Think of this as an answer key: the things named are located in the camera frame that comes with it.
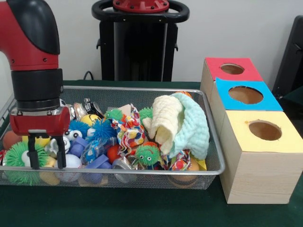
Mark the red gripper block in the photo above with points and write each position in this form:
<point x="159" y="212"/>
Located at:
<point x="40" y="123"/>

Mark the colourful patterned cloth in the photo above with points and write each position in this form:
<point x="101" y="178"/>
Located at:
<point x="131" y="133"/>

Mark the cream waffle cloth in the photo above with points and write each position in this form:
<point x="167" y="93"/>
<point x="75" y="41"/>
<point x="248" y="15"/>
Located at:
<point x="165" y="116"/>

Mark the mint waffle cloth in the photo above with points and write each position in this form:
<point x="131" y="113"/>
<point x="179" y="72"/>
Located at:
<point x="194" y="127"/>

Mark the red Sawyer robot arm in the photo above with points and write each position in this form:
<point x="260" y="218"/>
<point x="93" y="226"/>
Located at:
<point x="33" y="59"/>

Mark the wooden box with three holes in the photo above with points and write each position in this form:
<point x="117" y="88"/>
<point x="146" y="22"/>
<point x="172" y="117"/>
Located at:
<point x="260" y="175"/>

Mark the white baseball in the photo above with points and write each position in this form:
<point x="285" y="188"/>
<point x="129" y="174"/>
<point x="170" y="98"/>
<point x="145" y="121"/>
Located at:
<point x="73" y="162"/>

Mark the green spiky googly-eyed ball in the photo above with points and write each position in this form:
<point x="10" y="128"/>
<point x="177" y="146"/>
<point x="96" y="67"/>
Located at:
<point x="14" y="156"/>

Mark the blue spiky ball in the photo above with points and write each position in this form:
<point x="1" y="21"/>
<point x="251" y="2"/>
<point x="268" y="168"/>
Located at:
<point x="77" y="126"/>

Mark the yellow ball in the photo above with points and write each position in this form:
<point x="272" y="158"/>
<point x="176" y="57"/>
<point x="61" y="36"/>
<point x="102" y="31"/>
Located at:
<point x="90" y="119"/>

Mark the dark green table cloth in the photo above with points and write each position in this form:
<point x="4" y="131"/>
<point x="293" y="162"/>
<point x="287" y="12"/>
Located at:
<point x="118" y="208"/>
<point x="296" y="94"/>

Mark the spiky multicolour caterpillar toy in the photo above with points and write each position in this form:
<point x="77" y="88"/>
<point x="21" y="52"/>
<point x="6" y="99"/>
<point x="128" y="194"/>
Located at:
<point x="148" y="154"/>

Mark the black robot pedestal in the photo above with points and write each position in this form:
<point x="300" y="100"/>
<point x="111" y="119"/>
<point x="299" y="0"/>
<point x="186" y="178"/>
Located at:
<point x="142" y="47"/>

